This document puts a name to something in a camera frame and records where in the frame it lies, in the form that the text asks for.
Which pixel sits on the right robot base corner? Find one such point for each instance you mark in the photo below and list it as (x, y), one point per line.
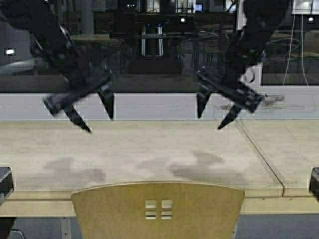
(314, 183)

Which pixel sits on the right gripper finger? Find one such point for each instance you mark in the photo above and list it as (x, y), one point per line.
(202, 97)
(231, 116)

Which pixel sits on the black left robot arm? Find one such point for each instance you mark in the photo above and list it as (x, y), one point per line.
(53, 43)

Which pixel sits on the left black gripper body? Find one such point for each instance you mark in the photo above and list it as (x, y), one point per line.
(58, 102)

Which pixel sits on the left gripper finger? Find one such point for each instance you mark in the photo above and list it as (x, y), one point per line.
(107, 98)
(76, 119)

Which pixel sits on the long wooden counter table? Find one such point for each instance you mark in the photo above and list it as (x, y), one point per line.
(271, 160)

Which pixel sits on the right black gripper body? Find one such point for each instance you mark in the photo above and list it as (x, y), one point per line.
(211, 81)

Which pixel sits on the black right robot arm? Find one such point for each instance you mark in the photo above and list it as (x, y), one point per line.
(245, 49)

